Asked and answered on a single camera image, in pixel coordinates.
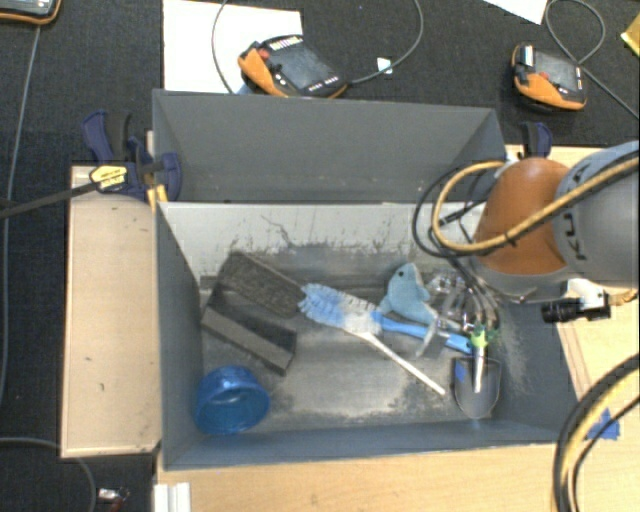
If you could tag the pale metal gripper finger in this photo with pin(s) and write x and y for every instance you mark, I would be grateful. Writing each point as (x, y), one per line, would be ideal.
(479, 372)
(433, 341)

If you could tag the clear glass cup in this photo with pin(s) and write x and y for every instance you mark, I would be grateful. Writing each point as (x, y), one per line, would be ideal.
(477, 400)

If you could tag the blue toy shark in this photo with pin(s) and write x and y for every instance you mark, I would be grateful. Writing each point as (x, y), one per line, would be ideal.
(407, 295)

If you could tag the blue and white bottle brush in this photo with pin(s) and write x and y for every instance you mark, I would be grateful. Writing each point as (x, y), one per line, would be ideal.
(345, 312)

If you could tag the dark fuzzy flat block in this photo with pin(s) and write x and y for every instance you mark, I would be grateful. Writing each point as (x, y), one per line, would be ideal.
(265, 282)

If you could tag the grey metal bin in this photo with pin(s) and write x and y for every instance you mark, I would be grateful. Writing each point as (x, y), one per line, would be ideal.
(320, 150)

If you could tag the blue plastic cup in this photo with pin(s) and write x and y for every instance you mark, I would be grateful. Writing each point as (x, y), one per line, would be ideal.
(230, 400)

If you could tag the pale wood flat board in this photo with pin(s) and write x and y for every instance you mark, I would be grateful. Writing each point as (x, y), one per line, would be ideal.
(110, 320)

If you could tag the black cylinder on white bracket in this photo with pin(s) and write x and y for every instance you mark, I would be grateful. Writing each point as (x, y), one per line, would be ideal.
(570, 310)

